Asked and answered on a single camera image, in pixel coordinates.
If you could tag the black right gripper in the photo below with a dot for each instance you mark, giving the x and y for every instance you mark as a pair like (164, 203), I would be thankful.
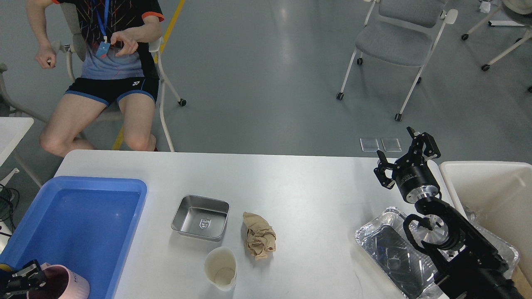
(414, 182)

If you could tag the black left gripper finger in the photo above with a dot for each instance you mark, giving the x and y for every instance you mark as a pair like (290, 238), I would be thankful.
(18, 289)
(31, 270)

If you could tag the pink ribbed mug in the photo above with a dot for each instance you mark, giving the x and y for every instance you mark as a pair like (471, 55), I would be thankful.
(61, 283)

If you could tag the aluminium foil tray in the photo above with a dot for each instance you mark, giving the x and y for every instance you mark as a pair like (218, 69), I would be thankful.
(411, 271)

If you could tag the stainless steel square tray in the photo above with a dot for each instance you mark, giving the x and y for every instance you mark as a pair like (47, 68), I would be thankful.
(201, 217)

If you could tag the white paper cup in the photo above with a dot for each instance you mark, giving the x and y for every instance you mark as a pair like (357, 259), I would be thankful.
(220, 268)

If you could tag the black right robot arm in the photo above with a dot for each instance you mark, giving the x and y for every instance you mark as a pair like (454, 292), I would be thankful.
(468, 265)

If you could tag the floor socket plate right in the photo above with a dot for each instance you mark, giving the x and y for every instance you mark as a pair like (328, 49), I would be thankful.
(391, 144)

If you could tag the floor socket plate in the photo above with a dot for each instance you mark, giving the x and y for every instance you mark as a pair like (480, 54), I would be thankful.
(369, 144)
(391, 144)

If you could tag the floor socket plate left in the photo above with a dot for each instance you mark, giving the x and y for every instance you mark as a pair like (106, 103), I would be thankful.
(369, 144)

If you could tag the blue plastic tray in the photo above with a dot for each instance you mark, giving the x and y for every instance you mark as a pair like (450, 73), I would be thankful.
(86, 224)

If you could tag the beige plastic bin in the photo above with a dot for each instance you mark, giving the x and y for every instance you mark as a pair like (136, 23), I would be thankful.
(500, 193)

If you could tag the grey chair right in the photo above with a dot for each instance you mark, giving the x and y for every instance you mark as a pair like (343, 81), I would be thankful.
(397, 44)

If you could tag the white side table left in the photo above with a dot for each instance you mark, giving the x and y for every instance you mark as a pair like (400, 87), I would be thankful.
(12, 130)

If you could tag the crumpled brown paper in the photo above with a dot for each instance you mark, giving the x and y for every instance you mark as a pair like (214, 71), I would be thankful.
(260, 236)

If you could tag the grey chair behind person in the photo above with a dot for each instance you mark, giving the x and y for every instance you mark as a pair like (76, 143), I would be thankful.
(112, 113)

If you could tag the white chair far right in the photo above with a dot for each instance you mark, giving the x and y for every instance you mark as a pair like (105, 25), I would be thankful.
(510, 13)

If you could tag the person in black shirt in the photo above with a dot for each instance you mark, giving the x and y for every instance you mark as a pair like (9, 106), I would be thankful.
(118, 68)

